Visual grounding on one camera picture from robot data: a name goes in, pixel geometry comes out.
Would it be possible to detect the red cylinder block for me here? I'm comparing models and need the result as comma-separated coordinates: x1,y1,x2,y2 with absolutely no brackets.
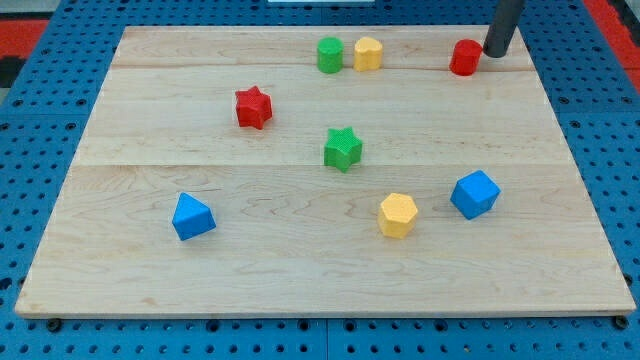
449,39,483,76

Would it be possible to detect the yellow heart block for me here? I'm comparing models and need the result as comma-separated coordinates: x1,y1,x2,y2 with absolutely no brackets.
353,37,384,72

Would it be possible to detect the green star block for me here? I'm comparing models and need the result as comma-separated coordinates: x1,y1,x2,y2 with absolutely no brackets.
324,127,363,173

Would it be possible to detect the yellow hexagon block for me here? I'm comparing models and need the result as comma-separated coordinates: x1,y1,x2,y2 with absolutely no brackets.
377,193,418,239

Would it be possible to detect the red star block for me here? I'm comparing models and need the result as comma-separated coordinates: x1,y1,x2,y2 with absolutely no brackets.
235,86,273,130

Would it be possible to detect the light wooden board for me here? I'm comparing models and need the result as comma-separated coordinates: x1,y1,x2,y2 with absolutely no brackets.
15,25,636,319

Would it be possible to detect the green cylinder block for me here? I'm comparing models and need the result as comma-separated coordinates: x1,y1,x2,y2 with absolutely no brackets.
316,37,344,74

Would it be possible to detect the blue triangle block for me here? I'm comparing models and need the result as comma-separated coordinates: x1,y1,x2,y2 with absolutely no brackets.
172,193,217,241

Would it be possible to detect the blue cube block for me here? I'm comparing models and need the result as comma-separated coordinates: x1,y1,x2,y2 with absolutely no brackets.
450,170,501,220

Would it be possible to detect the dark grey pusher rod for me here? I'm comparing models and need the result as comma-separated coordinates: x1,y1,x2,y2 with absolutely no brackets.
483,0,526,58

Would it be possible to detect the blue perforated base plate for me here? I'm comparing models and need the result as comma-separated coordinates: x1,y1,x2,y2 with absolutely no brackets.
1,0,639,359

